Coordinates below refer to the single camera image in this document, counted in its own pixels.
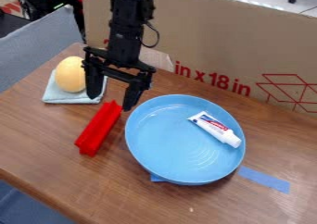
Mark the grey fabric panel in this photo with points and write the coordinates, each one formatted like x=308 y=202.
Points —
x=31 y=45

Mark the light blue folded cloth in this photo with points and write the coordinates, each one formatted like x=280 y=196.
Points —
x=55 y=96

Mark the blue plastic plate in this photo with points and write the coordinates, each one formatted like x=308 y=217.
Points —
x=171 y=147

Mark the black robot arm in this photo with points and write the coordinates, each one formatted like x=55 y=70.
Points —
x=118 y=62

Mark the white toothpaste tube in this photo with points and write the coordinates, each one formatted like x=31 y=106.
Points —
x=216 y=128

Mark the blue tape strip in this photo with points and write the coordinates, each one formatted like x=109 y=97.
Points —
x=265 y=179

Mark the yellow egg shaped object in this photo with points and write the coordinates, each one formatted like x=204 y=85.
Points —
x=70 y=76

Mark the red rectangular block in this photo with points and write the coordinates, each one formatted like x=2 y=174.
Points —
x=93 y=136

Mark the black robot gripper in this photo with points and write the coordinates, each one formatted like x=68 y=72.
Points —
x=118 y=62

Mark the brown cardboard box wall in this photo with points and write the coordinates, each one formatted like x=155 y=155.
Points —
x=249 y=49

